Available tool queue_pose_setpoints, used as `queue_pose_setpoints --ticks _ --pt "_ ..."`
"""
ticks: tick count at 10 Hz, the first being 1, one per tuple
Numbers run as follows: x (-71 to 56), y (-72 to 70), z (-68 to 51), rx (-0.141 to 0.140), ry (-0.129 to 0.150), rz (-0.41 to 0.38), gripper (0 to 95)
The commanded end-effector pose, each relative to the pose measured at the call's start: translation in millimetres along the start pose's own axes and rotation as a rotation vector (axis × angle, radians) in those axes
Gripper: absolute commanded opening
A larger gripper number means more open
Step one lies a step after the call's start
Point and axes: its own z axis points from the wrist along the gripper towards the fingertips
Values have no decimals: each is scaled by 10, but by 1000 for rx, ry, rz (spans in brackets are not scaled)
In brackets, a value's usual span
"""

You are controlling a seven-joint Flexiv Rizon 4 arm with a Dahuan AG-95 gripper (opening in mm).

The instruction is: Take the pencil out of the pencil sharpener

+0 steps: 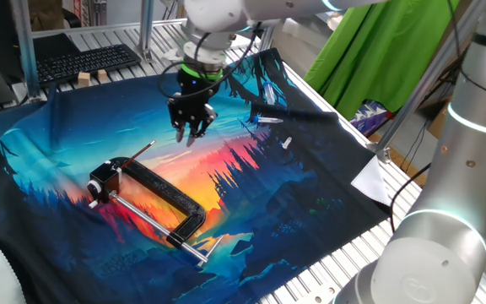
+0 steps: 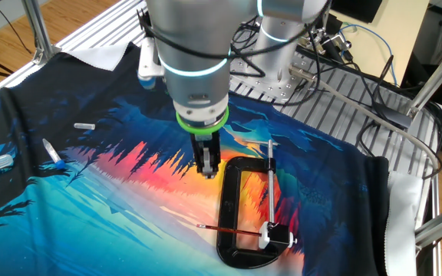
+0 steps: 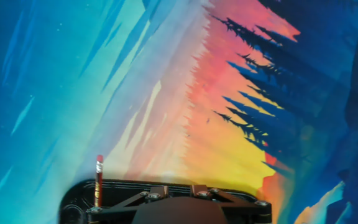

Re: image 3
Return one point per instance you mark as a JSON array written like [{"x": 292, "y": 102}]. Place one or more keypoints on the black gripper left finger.
[{"x": 152, "y": 193}]

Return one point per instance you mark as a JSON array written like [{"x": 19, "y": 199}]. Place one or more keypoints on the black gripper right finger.
[{"x": 202, "y": 193}]

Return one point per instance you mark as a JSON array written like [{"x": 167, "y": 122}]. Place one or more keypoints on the red pencil with eraser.
[{"x": 99, "y": 180}]

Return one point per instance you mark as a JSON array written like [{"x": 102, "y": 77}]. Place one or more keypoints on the black C-clamp with steel screw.
[{"x": 73, "y": 202}]

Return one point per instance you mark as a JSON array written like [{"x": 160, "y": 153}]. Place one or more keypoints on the colourful forest landscape cloth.
[{"x": 166, "y": 93}]

